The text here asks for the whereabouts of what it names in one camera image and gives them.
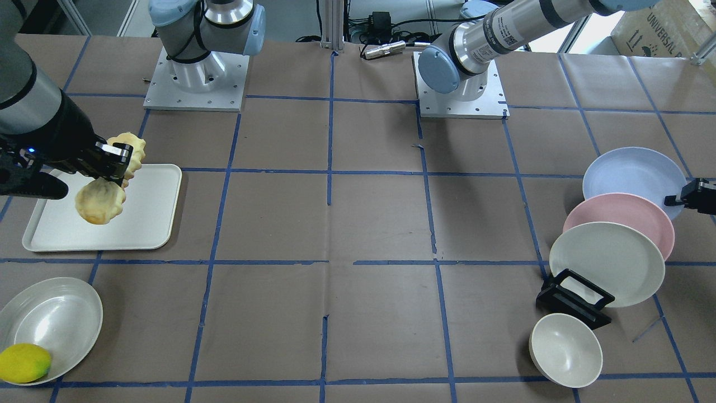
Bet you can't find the cream rectangular tray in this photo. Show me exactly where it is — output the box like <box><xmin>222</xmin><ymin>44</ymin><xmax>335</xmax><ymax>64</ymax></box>
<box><xmin>22</xmin><ymin>164</ymin><xmax>182</xmax><ymax>252</ymax></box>

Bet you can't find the yellow scalloped bread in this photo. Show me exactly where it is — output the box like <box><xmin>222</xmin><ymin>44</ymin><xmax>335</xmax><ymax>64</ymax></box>
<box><xmin>75</xmin><ymin>132</ymin><xmax>146</xmax><ymax>225</ymax></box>

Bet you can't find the cream bowl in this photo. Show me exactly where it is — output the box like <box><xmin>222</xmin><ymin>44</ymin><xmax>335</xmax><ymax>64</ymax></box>
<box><xmin>529</xmin><ymin>313</ymin><xmax>604</xmax><ymax>388</ymax></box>

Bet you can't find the blue round plate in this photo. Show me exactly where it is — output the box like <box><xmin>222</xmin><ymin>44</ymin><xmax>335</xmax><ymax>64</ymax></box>
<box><xmin>582</xmin><ymin>147</ymin><xmax>687</xmax><ymax>220</ymax></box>

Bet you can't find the silver cylindrical connector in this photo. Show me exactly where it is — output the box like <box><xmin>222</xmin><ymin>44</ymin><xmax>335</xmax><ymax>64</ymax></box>
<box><xmin>361</xmin><ymin>40</ymin><xmax>407</xmax><ymax>60</ymax></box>

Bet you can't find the cream round plate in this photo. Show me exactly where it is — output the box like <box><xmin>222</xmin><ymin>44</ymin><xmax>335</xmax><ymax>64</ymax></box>
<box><xmin>1</xmin><ymin>277</ymin><xmax>104</xmax><ymax>387</ymax></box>

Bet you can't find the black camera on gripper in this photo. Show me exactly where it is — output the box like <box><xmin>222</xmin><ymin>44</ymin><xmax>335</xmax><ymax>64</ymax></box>
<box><xmin>1</xmin><ymin>148</ymin><xmax>68</xmax><ymax>200</ymax></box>

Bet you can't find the cardboard box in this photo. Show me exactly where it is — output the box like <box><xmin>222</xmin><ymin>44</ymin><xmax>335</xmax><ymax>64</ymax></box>
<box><xmin>611</xmin><ymin>1</ymin><xmax>715</xmax><ymax>57</ymax></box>

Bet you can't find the black plate rack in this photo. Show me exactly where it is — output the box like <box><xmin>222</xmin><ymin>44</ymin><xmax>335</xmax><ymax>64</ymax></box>
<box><xmin>535</xmin><ymin>268</ymin><xmax>615</xmax><ymax>330</ymax></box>

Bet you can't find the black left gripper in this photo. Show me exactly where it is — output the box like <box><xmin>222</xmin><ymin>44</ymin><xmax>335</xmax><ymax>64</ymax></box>
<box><xmin>664</xmin><ymin>178</ymin><xmax>715</xmax><ymax>216</ymax></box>

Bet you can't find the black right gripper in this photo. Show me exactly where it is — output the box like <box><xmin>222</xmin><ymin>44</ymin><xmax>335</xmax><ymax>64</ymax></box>
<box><xmin>50</xmin><ymin>141</ymin><xmax>134</xmax><ymax>184</ymax></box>

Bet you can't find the cream upright plate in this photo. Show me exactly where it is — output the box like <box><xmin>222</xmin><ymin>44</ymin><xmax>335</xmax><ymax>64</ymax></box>
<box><xmin>548</xmin><ymin>222</ymin><xmax>665</xmax><ymax>308</ymax></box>

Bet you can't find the pink round plate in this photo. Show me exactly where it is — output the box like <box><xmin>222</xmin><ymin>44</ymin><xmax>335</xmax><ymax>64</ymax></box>
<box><xmin>562</xmin><ymin>193</ymin><xmax>675</xmax><ymax>259</ymax></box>

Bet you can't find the yellow lemon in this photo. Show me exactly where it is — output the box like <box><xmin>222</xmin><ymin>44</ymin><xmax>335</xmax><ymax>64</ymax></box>
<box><xmin>1</xmin><ymin>343</ymin><xmax>52</xmax><ymax>383</ymax></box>

